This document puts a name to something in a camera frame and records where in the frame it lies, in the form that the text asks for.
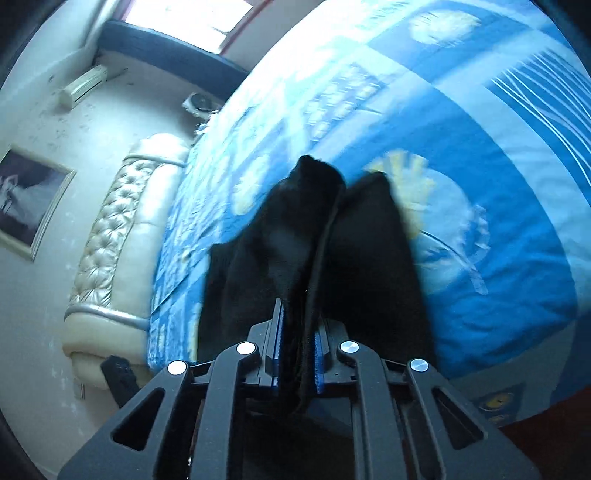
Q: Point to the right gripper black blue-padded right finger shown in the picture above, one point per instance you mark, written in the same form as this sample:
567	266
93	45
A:
408	421

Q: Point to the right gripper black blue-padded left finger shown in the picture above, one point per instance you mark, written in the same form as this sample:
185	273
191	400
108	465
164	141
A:
187	422

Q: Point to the black pants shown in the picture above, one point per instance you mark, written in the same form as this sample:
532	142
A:
323	249

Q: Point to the bright bedroom window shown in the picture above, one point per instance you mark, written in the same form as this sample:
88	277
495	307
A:
210	25

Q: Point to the cream tufted leather headboard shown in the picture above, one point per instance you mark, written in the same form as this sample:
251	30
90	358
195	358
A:
110	301

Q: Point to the white desk fan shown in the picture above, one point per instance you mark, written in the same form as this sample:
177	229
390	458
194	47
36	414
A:
200	106

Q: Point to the blue patterned bed cover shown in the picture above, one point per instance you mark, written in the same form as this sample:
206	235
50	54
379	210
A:
478	113

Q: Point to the blue left curtain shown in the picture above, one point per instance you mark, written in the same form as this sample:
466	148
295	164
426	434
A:
210	72

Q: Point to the framed wall photo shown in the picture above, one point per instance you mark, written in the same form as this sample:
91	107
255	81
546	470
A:
31	189

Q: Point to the white wall air conditioner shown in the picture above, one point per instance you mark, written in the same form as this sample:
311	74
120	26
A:
76	91

